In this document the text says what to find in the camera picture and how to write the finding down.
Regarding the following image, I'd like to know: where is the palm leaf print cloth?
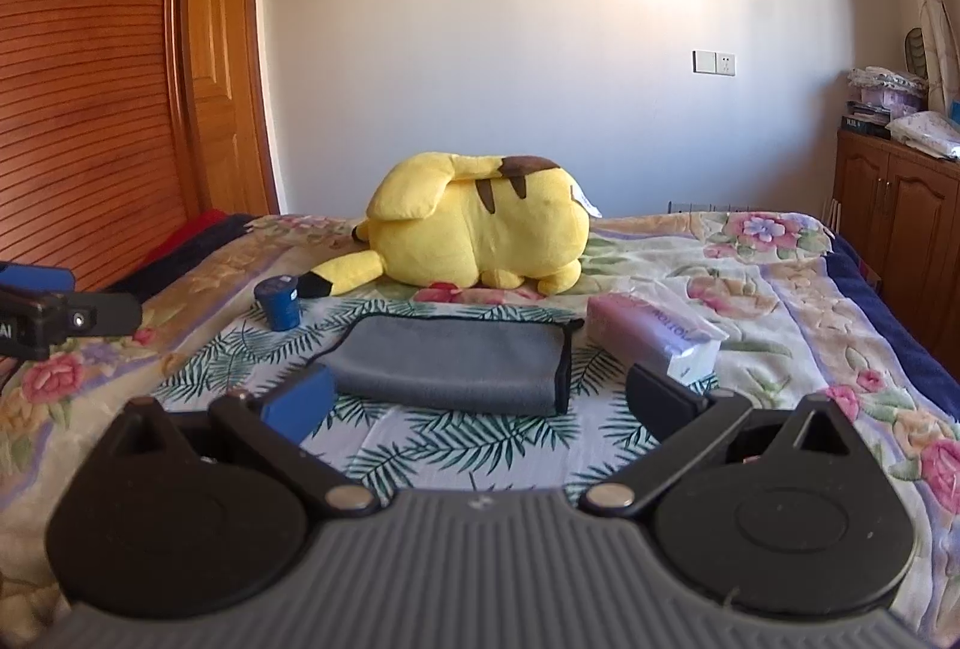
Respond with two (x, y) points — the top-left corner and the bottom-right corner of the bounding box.
(148, 294), (723, 508)

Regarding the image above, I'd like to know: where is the purple grey microfiber towel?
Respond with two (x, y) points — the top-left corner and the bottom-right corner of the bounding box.
(317, 314), (583, 417)

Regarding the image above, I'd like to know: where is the white folded cloth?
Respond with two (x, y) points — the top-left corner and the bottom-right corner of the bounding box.
(887, 111), (960, 161)

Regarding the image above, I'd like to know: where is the wooden slatted wardrobe door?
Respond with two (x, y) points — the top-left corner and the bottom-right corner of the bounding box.
(2, 0), (200, 289)

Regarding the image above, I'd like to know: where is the wooden sideboard cabinet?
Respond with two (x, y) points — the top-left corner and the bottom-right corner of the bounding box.
(833, 130), (958, 358)

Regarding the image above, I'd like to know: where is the yellow pikachu plush toy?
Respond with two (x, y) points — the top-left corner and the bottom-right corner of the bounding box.
(298, 153), (601, 298)

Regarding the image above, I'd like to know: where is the red blanket edge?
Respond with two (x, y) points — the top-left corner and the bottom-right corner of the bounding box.
(127, 210), (229, 283)

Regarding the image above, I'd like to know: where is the white wall switch socket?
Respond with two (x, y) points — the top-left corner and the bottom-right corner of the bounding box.
(693, 50), (737, 77)

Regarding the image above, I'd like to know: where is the wooden panel door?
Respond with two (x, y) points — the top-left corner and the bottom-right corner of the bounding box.
(181, 0), (278, 215)

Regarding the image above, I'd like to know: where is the blue cylindrical cup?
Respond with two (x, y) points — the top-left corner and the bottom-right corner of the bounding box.
(254, 275), (301, 332)

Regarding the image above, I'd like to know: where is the stack of folded linens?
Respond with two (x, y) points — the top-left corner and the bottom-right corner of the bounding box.
(839, 67), (928, 140)

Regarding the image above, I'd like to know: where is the floral bed quilt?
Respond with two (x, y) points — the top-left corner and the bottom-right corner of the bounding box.
(2, 211), (958, 647)

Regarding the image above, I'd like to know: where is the pink tissue pack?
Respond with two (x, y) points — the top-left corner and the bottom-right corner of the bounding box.
(586, 280), (727, 387)

